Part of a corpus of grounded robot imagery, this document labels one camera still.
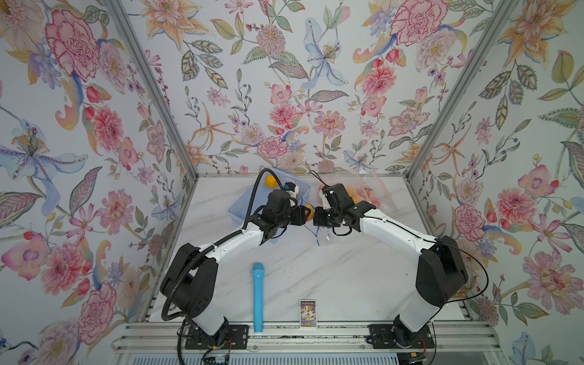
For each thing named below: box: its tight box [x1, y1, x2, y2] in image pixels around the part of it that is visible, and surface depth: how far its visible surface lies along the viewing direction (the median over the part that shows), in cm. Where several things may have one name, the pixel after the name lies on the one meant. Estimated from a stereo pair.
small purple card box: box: [298, 299, 318, 329], surface depth 80 cm
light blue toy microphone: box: [252, 262, 265, 334], surface depth 82 cm
